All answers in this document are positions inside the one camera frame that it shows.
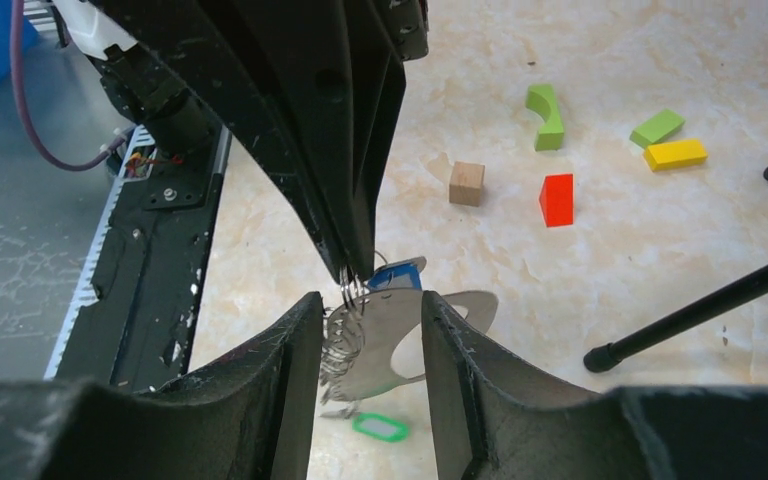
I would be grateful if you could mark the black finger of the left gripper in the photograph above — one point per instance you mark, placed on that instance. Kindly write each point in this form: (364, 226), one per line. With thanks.
(278, 76)
(379, 38)

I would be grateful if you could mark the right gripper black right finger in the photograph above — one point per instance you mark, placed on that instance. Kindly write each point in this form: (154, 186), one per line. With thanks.
(496, 416)

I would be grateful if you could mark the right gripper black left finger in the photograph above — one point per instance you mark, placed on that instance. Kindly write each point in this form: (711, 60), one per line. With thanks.
(246, 415)

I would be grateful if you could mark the green key tag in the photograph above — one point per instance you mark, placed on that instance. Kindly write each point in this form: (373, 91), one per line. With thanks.
(380, 427)

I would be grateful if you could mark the blue key tag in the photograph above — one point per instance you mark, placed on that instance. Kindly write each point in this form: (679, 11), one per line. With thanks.
(400, 274)

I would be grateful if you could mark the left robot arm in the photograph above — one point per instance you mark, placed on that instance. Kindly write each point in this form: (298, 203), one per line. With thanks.
(143, 90)

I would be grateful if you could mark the silver key on green tag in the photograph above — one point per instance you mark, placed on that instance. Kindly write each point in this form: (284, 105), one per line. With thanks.
(346, 412)

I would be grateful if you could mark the green curved block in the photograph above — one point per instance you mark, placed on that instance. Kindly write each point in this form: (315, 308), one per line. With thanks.
(541, 99)

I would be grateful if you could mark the red block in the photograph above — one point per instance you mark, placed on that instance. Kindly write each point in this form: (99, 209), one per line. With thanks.
(556, 200)

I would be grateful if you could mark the yellow block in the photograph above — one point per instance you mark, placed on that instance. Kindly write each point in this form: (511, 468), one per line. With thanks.
(675, 155)

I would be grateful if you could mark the black music stand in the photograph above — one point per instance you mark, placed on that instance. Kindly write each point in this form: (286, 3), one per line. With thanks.
(726, 258)

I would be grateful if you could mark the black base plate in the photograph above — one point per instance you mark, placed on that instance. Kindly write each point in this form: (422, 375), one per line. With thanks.
(132, 318)

